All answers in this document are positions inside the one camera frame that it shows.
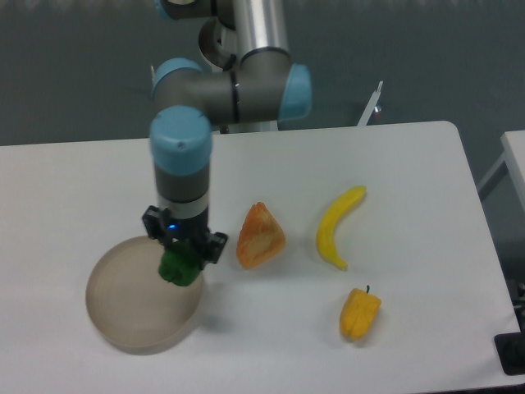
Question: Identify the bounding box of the yellow bell pepper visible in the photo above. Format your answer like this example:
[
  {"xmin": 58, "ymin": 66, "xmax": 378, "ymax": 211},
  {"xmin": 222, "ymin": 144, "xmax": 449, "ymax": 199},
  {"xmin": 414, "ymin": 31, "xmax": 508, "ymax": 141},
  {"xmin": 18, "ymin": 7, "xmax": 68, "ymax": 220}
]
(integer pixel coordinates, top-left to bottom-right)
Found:
[{"xmin": 339, "ymin": 285, "xmax": 381, "ymax": 341}]

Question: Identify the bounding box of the beige round plate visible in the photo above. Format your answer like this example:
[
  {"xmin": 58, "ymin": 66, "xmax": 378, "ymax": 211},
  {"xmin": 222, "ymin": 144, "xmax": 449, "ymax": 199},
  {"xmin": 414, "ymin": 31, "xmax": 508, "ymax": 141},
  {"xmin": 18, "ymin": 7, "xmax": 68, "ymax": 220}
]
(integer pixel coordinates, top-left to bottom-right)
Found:
[{"xmin": 85, "ymin": 236, "xmax": 204, "ymax": 355}]

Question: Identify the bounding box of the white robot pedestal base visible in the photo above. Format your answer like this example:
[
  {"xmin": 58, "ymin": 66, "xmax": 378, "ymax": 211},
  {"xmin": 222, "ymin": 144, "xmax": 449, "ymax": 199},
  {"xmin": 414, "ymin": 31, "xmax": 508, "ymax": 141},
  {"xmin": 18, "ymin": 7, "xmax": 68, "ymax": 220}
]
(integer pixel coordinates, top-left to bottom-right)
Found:
[{"xmin": 199, "ymin": 16, "xmax": 384, "ymax": 134}]

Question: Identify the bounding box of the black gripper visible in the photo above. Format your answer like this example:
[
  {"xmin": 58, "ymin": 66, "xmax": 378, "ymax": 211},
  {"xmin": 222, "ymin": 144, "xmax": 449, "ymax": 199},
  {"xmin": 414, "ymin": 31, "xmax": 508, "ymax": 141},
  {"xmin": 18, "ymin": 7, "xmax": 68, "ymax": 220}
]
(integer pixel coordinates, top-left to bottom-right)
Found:
[{"xmin": 141, "ymin": 205, "xmax": 228, "ymax": 269}]

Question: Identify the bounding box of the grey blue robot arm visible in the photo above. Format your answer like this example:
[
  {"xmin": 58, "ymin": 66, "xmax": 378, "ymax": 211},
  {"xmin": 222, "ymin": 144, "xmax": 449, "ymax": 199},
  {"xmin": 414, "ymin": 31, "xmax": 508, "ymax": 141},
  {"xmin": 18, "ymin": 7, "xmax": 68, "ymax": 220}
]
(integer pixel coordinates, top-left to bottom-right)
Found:
[{"xmin": 143, "ymin": 1, "xmax": 313, "ymax": 271}]

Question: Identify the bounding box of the black device at table edge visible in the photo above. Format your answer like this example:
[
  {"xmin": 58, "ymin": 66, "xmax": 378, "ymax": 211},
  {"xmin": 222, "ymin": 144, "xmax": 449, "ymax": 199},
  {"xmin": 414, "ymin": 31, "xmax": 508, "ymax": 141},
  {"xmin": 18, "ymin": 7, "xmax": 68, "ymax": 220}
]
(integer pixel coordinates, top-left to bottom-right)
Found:
[{"xmin": 494, "ymin": 332, "xmax": 524, "ymax": 376}]

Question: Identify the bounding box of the orange pastry wedge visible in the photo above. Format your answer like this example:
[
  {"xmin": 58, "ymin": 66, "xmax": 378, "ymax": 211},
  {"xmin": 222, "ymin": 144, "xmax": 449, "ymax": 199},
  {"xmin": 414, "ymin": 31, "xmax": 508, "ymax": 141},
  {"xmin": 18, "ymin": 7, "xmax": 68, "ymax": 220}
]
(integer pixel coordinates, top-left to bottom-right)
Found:
[{"xmin": 236, "ymin": 202, "xmax": 286, "ymax": 269}]

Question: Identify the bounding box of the white side table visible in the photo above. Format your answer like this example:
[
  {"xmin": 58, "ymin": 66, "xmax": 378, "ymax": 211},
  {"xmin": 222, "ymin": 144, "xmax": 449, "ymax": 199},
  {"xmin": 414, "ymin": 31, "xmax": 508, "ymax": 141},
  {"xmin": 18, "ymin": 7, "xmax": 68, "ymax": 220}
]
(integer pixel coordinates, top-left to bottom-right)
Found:
[{"xmin": 477, "ymin": 131, "xmax": 525, "ymax": 207}]

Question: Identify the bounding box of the yellow banana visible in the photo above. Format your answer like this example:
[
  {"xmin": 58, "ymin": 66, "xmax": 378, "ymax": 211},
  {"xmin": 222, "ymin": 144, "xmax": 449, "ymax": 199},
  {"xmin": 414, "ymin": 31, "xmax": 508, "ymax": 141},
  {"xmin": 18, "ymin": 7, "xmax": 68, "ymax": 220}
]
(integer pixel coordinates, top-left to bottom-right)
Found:
[{"xmin": 316, "ymin": 186, "xmax": 367, "ymax": 272}]

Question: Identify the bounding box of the green bell pepper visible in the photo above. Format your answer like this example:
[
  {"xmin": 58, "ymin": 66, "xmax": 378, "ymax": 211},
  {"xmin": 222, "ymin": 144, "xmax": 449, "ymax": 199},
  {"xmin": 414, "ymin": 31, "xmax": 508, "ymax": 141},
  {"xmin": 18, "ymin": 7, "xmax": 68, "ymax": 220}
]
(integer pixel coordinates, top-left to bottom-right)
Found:
[{"xmin": 157, "ymin": 241, "xmax": 201, "ymax": 287}]

